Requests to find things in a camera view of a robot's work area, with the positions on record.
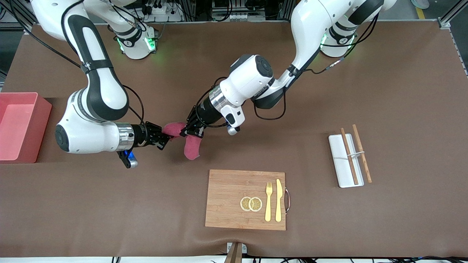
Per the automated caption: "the red cloth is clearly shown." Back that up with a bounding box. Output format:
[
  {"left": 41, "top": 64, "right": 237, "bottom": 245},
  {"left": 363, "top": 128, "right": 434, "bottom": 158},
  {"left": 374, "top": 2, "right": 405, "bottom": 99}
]
[{"left": 162, "top": 122, "right": 201, "bottom": 160}]

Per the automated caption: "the wooden cutting board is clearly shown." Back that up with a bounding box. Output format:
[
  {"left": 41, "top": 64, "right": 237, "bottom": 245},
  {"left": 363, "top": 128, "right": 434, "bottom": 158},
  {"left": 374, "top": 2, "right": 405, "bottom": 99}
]
[{"left": 205, "top": 169, "right": 291, "bottom": 231}]

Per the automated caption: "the yellow fork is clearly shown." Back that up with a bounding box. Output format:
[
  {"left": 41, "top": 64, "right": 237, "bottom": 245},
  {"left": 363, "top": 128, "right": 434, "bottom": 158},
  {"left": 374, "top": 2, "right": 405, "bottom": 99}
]
[{"left": 265, "top": 182, "right": 273, "bottom": 222}]

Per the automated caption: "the grey equipment rack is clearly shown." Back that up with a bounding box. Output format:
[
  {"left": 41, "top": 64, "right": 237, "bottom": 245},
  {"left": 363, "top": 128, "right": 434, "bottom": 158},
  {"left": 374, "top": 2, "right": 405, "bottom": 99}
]
[{"left": 211, "top": 0, "right": 267, "bottom": 22}]

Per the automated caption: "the white power strip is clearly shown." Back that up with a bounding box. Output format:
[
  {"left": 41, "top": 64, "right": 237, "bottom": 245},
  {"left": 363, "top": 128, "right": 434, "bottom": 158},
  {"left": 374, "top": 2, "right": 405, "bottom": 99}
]
[{"left": 141, "top": 4, "right": 183, "bottom": 22}]

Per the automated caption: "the yellow knife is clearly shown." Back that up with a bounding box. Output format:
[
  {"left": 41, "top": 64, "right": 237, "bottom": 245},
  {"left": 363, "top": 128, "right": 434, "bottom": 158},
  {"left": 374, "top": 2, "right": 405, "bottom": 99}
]
[{"left": 275, "top": 179, "right": 283, "bottom": 222}]

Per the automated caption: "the pink plastic bin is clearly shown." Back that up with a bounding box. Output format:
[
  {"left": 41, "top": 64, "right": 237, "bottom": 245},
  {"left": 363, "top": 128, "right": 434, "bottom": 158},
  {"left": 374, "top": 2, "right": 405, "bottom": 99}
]
[{"left": 0, "top": 92, "right": 52, "bottom": 164}]

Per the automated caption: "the white rectangular tray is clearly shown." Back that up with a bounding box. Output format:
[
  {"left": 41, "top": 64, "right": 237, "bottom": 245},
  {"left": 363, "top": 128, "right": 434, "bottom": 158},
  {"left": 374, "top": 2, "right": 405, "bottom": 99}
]
[{"left": 328, "top": 134, "right": 365, "bottom": 188}]

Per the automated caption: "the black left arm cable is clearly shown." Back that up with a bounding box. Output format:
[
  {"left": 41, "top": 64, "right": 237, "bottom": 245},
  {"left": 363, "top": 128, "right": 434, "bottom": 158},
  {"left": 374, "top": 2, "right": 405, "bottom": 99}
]
[{"left": 253, "top": 15, "right": 379, "bottom": 121}]

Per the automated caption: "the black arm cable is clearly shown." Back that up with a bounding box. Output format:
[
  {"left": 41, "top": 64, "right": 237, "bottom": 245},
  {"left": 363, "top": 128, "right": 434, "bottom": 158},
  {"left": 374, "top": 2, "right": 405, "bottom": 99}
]
[
  {"left": 7, "top": 0, "right": 147, "bottom": 125},
  {"left": 253, "top": 15, "right": 379, "bottom": 121}
]

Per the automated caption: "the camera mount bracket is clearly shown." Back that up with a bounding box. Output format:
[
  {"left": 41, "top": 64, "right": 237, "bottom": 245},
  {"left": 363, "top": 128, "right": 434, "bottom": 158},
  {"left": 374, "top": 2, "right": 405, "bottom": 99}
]
[{"left": 224, "top": 242, "right": 248, "bottom": 263}]

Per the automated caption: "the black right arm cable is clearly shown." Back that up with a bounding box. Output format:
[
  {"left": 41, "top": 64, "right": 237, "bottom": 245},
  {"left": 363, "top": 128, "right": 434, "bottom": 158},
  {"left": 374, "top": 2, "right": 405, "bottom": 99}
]
[{"left": 7, "top": 0, "right": 147, "bottom": 125}]

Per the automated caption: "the aluminium frame profile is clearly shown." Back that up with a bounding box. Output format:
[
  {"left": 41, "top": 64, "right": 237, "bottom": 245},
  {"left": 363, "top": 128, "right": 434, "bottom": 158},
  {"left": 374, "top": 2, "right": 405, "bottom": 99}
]
[
  {"left": 438, "top": 0, "right": 468, "bottom": 30},
  {"left": 0, "top": 0, "right": 41, "bottom": 35}
]

